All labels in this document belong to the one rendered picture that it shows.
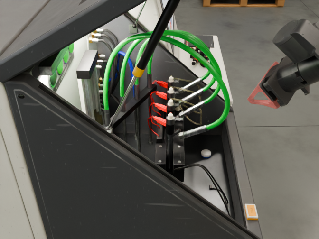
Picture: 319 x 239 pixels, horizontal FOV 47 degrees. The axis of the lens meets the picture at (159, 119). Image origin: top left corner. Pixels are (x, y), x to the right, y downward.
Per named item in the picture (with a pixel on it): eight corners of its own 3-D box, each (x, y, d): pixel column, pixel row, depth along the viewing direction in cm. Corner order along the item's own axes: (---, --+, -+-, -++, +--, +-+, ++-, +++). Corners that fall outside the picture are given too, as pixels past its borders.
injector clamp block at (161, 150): (182, 196, 128) (184, 163, 119) (154, 195, 128) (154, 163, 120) (181, 136, 156) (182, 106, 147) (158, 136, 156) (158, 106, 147)
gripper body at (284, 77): (260, 85, 76) (288, 72, 70) (280, 58, 81) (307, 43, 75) (279, 108, 77) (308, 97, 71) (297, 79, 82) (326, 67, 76)
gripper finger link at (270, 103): (235, 96, 83) (265, 81, 75) (249, 78, 86) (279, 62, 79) (254, 117, 84) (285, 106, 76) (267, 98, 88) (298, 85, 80)
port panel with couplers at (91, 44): (103, 106, 135) (95, 25, 117) (94, 106, 135) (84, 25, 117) (108, 88, 145) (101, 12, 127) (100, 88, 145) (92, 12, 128)
